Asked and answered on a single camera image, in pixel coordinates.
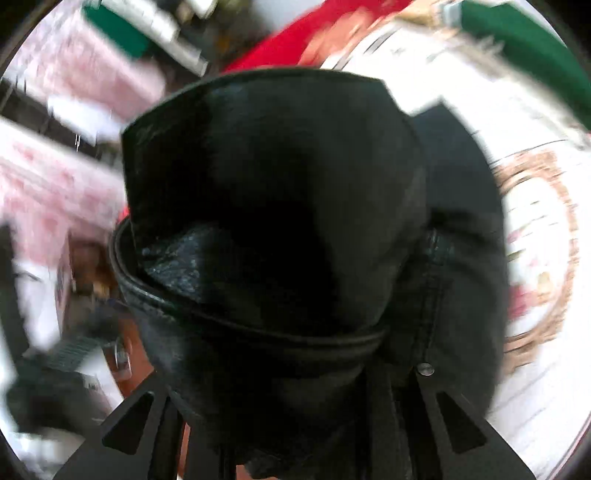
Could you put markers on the folded green jacket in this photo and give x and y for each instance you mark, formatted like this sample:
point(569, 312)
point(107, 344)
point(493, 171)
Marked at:
point(521, 46)

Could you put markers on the hanging green garment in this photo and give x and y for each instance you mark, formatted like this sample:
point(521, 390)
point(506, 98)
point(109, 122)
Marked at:
point(120, 27)

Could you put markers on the pink patterned cloth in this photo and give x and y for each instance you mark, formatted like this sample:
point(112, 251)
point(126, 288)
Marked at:
point(55, 184)

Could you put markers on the black leather jacket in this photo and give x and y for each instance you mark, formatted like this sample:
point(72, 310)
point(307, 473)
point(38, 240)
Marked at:
point(277, 184)

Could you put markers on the white diamond-patterned mat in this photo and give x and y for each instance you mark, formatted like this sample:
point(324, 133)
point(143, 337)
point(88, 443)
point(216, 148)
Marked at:
point(531, 392)

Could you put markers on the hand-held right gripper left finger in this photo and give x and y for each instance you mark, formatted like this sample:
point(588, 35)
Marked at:
point(160, 429)

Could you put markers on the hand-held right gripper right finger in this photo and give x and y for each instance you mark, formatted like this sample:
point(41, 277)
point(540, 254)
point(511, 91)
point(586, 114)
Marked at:
point(425, 415)

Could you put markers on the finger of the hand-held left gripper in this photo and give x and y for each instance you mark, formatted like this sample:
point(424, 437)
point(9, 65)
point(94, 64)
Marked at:
point(121, 357)

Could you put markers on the red floral blanket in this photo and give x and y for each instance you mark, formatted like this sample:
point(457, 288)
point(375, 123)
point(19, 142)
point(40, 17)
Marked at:
point(286, 41)

